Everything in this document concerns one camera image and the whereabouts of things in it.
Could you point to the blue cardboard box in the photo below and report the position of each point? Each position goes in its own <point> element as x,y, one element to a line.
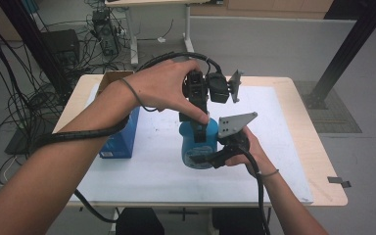
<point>120,143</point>

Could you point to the white power adapter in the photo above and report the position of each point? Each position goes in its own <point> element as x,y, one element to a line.
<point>161,39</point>

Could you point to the grey floor mat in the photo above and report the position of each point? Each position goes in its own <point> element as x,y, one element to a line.
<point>336,117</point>

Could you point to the thin black metal post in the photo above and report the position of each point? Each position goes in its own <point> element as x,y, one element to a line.
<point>36,42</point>

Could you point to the person's leg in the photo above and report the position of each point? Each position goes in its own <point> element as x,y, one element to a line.
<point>140,223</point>
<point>238,223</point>

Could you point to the thick black metal post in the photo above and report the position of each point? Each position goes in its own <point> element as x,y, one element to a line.
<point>349,49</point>

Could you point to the person's right leg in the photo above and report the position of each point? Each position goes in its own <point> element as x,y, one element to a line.
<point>238,223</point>

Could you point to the black tape piece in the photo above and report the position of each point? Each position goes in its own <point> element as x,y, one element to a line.
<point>338,180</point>

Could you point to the blue bottle with white cap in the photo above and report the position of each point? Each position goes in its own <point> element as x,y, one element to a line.
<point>199,150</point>

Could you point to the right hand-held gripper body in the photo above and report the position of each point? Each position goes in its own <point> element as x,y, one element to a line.
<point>235,124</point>

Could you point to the white table mat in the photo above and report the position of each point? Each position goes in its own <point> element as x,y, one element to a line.
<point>163,176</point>

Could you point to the person's left hand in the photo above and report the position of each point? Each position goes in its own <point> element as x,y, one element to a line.
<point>160,86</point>

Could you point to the computer tower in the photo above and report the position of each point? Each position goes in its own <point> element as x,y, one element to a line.
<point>106,32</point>

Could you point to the wooden table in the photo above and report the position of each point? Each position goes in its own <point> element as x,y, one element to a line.
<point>319,169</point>

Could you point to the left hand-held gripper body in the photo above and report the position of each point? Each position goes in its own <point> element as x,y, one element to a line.
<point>218,88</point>

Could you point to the black equipment box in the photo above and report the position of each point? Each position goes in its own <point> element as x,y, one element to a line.
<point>62,42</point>

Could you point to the person's left leg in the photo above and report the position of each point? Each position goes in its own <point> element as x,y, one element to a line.
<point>140,223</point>

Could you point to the person's right hand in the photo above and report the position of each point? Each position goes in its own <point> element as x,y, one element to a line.
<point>258,153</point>

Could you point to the white desk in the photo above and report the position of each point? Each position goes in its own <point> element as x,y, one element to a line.
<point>187,29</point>

